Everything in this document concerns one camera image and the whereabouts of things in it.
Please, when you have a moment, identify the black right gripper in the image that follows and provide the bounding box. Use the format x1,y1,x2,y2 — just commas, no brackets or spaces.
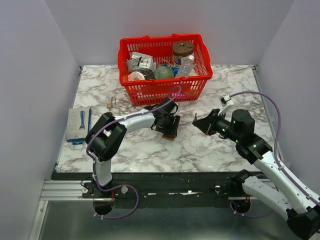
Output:
192,108,242,143

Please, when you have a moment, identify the large brass padlock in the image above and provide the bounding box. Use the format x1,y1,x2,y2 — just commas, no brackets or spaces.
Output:
162,134,176,141

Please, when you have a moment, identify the small brass padlock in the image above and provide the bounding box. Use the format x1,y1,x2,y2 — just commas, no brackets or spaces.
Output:
106,96,117,109

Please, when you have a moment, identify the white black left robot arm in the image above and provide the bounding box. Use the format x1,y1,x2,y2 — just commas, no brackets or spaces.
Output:
85,97,181,198

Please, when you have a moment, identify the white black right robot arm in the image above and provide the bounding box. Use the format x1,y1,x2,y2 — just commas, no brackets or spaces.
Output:
192,109,320,240

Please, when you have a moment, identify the red plastic shopping basket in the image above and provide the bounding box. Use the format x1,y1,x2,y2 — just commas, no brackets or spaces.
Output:
117,33,213,106

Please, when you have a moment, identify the green glitter ball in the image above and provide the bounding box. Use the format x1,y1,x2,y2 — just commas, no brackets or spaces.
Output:
153,65,175,80

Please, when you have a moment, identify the black tape roll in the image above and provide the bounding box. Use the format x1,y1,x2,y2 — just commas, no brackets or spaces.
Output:
128,68,155,81

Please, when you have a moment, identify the clear plastic bottle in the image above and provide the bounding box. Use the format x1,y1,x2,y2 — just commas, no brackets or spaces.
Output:
175,55,195,79

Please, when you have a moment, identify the grey foil pouch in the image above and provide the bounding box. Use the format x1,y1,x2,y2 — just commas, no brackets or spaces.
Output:
126,51,157,72

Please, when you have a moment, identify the jar with brown lid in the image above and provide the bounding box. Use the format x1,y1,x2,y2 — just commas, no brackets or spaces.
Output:
172,40,195,67

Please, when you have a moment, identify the blue razor package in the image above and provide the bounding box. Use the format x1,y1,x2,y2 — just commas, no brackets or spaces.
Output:
65,107,92,145

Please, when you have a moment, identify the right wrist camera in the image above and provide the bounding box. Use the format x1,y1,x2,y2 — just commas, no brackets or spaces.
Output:
218,94,234,116

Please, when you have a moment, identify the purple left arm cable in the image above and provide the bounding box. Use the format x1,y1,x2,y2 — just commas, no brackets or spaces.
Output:
85,85,182,163

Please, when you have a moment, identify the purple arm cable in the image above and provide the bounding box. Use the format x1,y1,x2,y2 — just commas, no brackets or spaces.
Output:
85,85,182,163
227,91,320,203

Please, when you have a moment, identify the black metal base rail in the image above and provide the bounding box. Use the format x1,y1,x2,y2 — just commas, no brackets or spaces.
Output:
51,172,255,213

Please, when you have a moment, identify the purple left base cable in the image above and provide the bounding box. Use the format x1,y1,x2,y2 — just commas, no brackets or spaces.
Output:
92,174,140,221

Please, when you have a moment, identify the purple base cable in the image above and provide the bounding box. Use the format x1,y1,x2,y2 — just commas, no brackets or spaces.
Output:
229,198,276,219
92,174,140,221

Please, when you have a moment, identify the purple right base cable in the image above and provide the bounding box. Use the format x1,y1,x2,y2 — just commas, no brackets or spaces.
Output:
229,198,276,219

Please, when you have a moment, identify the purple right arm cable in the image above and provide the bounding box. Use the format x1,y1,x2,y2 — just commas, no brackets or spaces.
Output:
227,91,320,203

